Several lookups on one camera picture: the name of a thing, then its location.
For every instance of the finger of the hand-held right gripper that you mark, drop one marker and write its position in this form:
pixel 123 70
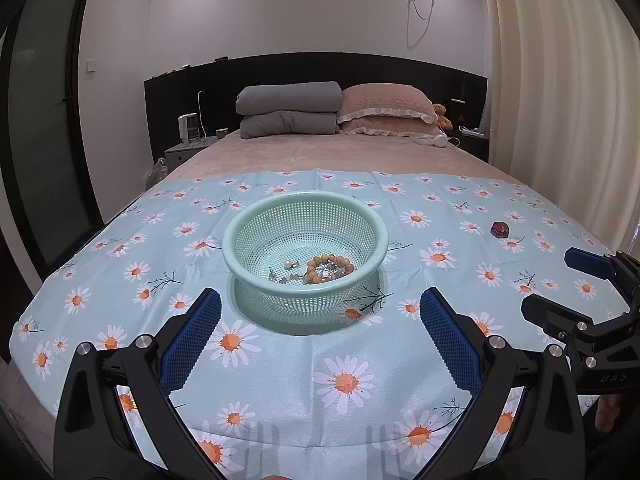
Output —
pixel 545 312
pixel 585 260

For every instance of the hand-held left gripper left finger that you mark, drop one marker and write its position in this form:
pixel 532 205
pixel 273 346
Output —
pixel 195 340

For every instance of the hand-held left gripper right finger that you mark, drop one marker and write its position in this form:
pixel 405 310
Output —
pixel 450 340

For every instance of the green plastic mesh basket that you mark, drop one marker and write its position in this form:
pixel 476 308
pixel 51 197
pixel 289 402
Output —
pixel 260 220

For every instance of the person's right hand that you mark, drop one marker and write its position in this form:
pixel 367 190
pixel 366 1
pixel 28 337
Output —
pixel 609 410

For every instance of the iridescent foil ball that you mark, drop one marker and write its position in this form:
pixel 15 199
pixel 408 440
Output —
pixel 499 229

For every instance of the blue daisy print cloth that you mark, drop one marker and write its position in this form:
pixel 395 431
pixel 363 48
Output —
pixel 300 350

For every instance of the cream curtain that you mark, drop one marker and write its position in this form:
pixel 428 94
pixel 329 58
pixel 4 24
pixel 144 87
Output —
pixel 550 110

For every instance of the black nightstand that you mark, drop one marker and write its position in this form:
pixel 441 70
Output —
pixel 475 147

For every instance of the white power strip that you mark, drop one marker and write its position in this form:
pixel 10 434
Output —
pixel 472 131

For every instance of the clear plastic bottle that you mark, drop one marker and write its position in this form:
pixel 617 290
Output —
pixel 157 172

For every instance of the grey nightstand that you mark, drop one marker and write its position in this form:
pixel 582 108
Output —
pixel 182 155

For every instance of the white handheld massager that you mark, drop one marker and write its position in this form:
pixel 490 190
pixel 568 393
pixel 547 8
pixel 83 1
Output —
pixel 439 140

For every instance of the brown teddy bear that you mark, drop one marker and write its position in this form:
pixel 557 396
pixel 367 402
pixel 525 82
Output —
pixel 441 116

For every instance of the white bedside heater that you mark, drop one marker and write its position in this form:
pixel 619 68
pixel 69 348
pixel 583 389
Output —
pixel 188 127

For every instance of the beige ruffled pillow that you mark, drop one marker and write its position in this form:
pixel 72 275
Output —
pixel 385 129
pixel 385 100

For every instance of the beige bedspread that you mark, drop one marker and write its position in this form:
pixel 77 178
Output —
pixel 325 155

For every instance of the grey folded quilt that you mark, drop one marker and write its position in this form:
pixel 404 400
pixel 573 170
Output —
pixel 290 97
pixel 290 126

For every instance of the dark framed glass door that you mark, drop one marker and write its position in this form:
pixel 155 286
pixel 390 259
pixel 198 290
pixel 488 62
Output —
pixel 45 135

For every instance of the black headboard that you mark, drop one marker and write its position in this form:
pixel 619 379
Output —
pixel 280 67

